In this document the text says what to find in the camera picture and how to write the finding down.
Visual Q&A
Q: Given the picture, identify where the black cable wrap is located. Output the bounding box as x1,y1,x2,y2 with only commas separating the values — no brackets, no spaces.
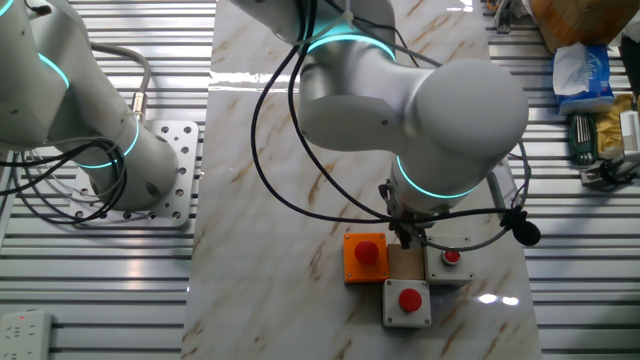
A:
499,207,542,247

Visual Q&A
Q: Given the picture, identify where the metal bracket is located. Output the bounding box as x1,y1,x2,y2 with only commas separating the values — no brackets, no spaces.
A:
492,0,526,35

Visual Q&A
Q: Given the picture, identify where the brown cardboard box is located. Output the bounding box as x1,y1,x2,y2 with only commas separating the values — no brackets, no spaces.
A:
527,0,640,54

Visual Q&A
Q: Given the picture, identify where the marble pattern mat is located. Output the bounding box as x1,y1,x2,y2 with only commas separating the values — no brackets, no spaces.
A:
179,0,544,360

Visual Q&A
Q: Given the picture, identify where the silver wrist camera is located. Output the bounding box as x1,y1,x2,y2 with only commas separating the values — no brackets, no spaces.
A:
487,157,519,211

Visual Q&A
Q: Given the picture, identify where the green hex key set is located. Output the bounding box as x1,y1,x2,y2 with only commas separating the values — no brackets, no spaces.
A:
567,112,599,167

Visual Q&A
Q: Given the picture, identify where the thin grey cable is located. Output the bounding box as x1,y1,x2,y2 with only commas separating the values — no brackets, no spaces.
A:
422,141,532,253

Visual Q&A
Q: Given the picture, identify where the metal clamp with black cable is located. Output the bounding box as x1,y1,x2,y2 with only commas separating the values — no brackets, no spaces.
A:
579,157,640,190

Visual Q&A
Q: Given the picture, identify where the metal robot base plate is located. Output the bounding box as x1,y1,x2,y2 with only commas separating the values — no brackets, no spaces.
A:
67,119,201,230

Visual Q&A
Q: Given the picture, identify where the orange box red mushroom button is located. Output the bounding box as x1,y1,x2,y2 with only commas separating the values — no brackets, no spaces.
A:
342,232,391,285

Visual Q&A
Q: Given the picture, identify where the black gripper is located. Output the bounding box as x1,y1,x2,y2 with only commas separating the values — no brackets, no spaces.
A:
388,199,431,251

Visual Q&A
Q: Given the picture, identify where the grey box small red button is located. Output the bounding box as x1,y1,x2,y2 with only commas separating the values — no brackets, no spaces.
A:
423,234,476,286

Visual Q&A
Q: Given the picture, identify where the grey cable metal connector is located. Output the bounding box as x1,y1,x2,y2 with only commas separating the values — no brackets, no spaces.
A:
89,42,154,124

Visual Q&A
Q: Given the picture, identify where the white power strip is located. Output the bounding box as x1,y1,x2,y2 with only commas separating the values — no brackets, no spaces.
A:
0,309,55,360

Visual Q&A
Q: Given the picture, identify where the black base cable loop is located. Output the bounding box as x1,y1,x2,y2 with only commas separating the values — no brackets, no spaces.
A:
0,137,129,225

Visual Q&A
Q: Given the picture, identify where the small wooden block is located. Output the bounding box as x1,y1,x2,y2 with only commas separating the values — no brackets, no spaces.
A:
387,243,426,281

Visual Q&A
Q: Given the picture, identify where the silver ribbed camera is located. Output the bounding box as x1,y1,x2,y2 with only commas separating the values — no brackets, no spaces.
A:
618,109,640,162

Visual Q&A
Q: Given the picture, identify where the blue tissue pack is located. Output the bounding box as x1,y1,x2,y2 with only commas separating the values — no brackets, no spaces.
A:
552,42,616,116

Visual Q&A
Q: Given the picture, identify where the grey box large red button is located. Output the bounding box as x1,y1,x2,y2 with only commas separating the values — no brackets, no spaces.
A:
382,278,433,330

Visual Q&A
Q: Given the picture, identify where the black upright bar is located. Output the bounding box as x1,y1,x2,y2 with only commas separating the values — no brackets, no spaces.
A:
618,34,640,99

